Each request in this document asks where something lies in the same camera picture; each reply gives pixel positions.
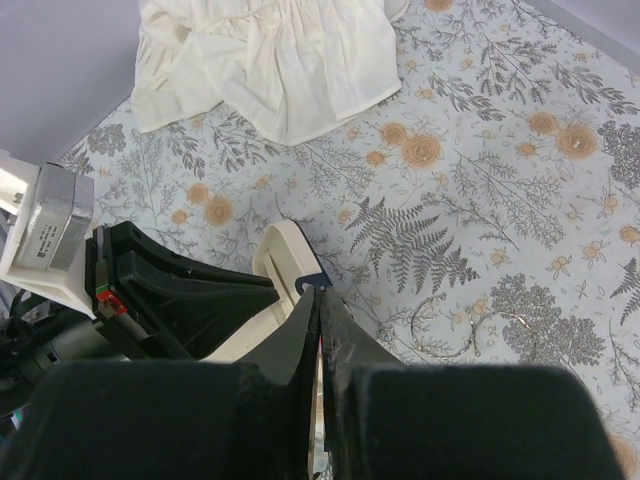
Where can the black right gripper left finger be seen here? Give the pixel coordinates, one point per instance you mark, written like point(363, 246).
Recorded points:
point(250, 419)

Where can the silver open cuff bangle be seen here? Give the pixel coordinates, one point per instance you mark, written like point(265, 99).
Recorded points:
point(505, 320)

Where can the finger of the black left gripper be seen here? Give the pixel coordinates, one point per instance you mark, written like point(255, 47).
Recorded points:
point(152, 303)

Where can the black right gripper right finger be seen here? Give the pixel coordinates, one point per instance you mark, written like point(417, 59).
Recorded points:
point(389, 420)

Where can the cream navy jewelry box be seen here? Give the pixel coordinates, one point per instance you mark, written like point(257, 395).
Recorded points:
point(285, 256)

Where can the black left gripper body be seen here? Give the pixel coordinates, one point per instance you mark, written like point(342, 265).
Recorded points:
point(40, 335)

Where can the twisted silver bangle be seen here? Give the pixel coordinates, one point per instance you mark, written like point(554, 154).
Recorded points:
point(443, 336)

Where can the white crumpled cloth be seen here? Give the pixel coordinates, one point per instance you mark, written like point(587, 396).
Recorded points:
point(295, 70)

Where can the floral patterned tablecloth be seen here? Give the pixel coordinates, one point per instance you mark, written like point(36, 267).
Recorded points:
point(504, 173)

